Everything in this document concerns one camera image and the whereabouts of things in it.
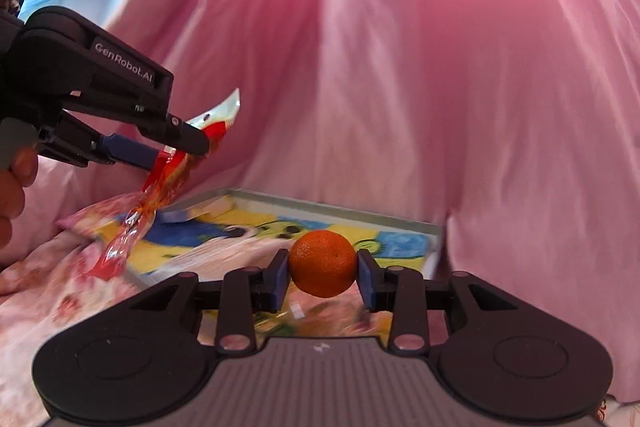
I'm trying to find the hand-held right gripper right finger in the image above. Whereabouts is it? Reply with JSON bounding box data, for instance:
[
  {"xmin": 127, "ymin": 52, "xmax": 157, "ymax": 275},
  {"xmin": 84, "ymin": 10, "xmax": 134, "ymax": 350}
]
[{"xmin": 356, "ymin": 249, "xmax": 516, "ymax": 353}]

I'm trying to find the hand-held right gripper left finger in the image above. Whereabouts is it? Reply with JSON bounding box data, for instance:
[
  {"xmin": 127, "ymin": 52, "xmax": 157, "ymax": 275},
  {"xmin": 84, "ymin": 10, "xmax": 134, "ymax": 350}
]
[{"xmin": 129, "ymin": 252, "xmax": 291, "ymax": 354}]

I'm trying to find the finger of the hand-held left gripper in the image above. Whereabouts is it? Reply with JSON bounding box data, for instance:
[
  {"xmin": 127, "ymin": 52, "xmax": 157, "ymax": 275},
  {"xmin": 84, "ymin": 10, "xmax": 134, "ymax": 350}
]
[
  {"xmin": 164, "ymin": 112, "xmax": 211, "ymax": 156},
  {"xmin": 39, "ymin": 113, "xmax": 161, "ymax": 170}
]

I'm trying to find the orange tangerine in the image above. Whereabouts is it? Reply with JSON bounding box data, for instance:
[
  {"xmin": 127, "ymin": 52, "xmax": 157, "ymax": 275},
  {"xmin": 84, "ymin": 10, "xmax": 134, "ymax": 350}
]
[{"xmin": 288, "ymin": 230, "xmax": 359, "ymax": 299}]

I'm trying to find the grey cardboard box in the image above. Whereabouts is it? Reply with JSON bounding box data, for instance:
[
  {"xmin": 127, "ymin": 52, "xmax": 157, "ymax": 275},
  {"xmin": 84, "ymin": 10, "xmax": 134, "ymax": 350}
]
[{"xmin": 122, "ymin": 188, "xmax": 444, "ymax": 341}]

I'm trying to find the red snack packet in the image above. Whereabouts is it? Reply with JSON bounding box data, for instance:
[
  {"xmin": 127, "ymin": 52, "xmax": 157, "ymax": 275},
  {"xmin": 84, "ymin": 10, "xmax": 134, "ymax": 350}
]
[{"xmin": 85, "ymin": 89, "xmax": 243, "ymax": 281}]

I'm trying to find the person's left hand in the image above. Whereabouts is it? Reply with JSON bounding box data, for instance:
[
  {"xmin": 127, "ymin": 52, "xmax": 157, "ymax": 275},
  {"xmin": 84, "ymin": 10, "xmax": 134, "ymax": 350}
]
[{"xmin": 0, "ymin": 148, "xmax": 39, "ymax": 258}]

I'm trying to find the floral pillow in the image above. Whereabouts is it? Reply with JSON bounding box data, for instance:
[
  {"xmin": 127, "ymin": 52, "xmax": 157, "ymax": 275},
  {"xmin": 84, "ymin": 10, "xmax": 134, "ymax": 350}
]
[{"xmin": 55, "ymin": 192, "xmax": 151, "ymax": 240}]

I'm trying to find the blue paper piece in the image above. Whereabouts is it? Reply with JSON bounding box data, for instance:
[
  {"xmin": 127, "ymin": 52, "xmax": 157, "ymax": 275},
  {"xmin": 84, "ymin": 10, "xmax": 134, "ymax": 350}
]
[{"xmin": 160, "ymin": 199, "xmax": 236, "ymax": 226}]

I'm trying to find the pink curtain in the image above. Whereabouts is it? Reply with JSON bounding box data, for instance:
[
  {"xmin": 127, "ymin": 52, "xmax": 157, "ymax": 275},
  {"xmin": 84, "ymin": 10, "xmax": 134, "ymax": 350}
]
[{"xmin": 102, "ymin": 0, "xmax": 640, "ymax": 408}]

